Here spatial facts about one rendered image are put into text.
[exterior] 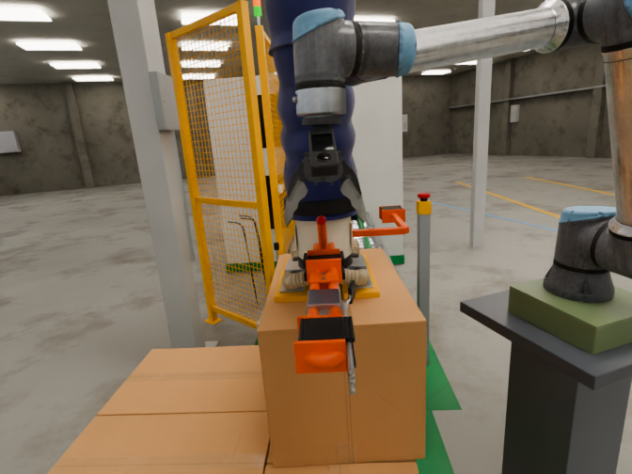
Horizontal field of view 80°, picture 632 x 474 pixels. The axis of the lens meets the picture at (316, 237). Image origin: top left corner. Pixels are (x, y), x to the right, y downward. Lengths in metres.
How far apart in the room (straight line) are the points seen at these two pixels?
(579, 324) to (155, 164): 2.09
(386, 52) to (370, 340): 0.62
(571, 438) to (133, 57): 2.52
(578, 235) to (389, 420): 0.77
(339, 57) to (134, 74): 1.82
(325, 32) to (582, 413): 1.32
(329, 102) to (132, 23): 1.87
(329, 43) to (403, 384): 0.77
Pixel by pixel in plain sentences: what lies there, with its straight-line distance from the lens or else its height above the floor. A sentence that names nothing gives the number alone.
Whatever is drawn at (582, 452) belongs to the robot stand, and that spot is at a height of 0.33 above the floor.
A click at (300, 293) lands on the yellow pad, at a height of 0.96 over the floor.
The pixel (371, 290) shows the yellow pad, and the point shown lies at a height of 0.96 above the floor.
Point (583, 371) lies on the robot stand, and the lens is 1.24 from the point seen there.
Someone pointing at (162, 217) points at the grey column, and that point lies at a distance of 2.42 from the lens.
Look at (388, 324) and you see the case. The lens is 0.92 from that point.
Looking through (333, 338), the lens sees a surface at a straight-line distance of 0.56.
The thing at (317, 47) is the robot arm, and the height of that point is 1.52.
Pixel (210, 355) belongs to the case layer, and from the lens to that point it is 1.66.
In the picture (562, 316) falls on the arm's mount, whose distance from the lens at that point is 1.33.
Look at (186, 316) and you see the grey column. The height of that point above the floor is 0.33.
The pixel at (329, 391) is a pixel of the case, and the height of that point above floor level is 0.77.
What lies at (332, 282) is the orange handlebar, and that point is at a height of 1.08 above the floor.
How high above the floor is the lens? 1.38
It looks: 15 degrees down
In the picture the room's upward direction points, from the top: 4 degrees counter-clockwise
